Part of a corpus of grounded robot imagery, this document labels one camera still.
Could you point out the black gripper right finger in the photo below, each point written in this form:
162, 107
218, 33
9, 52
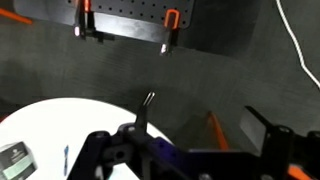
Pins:
283, 150

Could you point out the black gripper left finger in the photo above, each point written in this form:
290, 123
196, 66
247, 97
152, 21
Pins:
100, 156

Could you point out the orange black clamp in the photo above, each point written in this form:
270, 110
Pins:
170, 31
85, 18

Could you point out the printed cardboard box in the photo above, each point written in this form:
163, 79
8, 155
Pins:
16, 161

